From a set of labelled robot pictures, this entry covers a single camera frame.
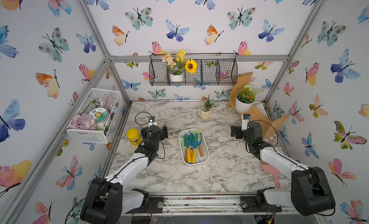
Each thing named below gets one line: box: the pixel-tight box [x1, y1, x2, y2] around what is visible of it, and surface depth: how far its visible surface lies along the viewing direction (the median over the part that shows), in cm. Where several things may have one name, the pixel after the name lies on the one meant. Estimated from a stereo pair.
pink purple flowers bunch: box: [67, 113, 97, 131], surface depth 61 cm
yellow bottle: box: [126, 128, 143, 146], surface depth 91 cm
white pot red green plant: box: [234, 84, 265, 113], surface depth 98 cm
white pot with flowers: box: [161, 49, 198, 83], surface depth 86 cm
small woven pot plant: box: [198, 93, 220, 119], surface depth 109 cm
